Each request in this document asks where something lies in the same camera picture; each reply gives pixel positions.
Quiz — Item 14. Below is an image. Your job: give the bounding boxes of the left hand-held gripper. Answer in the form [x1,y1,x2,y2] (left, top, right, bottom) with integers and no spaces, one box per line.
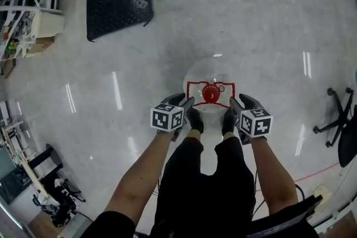
[150,93,195,142]

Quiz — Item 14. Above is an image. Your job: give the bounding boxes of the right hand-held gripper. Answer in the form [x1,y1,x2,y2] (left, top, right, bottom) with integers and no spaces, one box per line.
[229,94,273,145]

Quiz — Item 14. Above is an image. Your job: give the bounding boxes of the clear water jug red handle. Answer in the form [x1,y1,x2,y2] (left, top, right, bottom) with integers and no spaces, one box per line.
[182,54,237,124]

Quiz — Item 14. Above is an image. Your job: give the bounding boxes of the person's right forearm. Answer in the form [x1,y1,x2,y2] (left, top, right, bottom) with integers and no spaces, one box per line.
[249,136,299,217]

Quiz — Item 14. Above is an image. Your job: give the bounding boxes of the person's left forearm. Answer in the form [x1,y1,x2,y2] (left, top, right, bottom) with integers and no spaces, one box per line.
[104,130,175,221]

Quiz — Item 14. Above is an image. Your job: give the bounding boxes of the person's right black shoe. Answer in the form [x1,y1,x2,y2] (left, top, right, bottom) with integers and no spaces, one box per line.
[221,108,237,136]

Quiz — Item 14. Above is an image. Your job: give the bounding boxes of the person's black shoe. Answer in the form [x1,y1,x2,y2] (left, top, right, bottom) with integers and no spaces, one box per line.
[221,108,237,136]
[186,108,205,134]

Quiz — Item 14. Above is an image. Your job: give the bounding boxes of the person's left black shoe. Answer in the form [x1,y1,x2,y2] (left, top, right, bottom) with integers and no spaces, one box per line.
[186,108,205,134]

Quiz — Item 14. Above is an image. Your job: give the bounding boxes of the black mesh office chair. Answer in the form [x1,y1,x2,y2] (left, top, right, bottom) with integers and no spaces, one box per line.
[312,88,357,168]

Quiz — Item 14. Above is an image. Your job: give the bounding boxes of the person's black clothing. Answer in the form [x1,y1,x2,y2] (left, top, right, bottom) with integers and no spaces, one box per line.
[80,136,319,238]

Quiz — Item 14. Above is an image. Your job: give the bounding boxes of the black flat tablet case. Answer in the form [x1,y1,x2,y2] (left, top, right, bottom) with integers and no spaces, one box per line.
[248,195,324,238]

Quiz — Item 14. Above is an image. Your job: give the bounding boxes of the round wooden table black base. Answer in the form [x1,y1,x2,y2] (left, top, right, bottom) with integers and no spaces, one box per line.
[0,122,64,198]

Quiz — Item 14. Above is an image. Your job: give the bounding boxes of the black folded stand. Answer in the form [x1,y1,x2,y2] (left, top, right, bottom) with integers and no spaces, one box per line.
[33,175,87,228]

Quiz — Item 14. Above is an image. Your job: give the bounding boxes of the small brown cardboard box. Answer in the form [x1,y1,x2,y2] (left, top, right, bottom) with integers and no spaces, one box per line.
[23,36,55,59]

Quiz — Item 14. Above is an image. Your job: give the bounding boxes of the white metal shelving rack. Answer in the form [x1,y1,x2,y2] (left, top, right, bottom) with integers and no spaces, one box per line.
[0,0,66,62]

